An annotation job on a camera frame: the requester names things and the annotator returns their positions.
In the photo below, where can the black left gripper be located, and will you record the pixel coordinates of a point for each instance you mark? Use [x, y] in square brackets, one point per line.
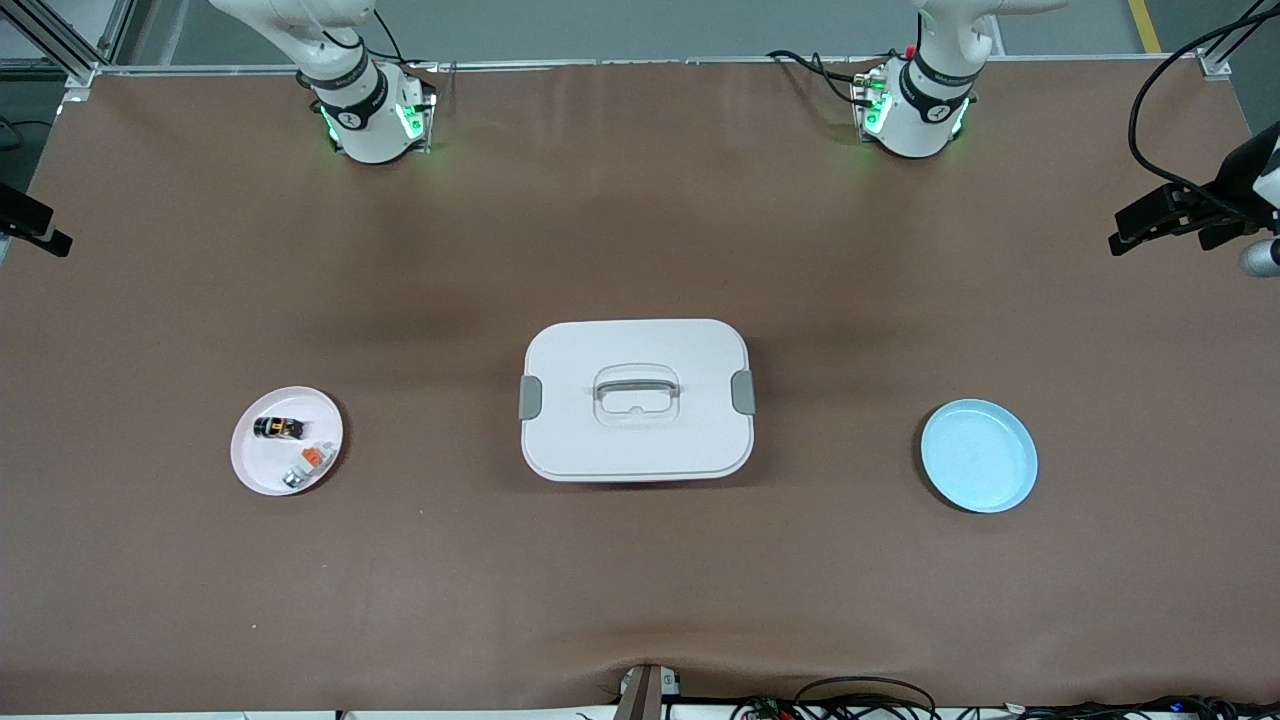
[1213, 204]

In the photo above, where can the black and orange switch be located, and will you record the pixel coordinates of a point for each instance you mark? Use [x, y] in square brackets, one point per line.
[278, 427]

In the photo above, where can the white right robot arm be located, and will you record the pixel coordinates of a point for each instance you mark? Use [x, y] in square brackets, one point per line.
[365, 110]

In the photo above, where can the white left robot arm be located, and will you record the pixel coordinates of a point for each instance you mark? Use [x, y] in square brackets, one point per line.
[915, 120]

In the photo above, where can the white lidded storage box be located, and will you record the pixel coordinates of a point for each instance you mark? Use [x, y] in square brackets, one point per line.
[690, 440]

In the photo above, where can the light blue round plate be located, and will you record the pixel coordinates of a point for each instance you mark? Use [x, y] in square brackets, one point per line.
[980, 455]

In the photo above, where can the pink round plate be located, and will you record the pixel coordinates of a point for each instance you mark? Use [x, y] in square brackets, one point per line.
[255, 465]

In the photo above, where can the brown table cover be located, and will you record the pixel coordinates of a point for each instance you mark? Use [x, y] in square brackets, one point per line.
[640, 580]

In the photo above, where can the aluminium frame profile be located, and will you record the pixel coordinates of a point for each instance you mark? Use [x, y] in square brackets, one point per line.
[1215, 62]
[60, 40]

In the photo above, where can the white orange green-button switch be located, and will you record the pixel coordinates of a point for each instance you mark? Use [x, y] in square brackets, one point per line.
[312, 458]

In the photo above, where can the grey metal bracket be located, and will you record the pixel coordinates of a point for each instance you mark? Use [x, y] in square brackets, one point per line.
[640, 695]

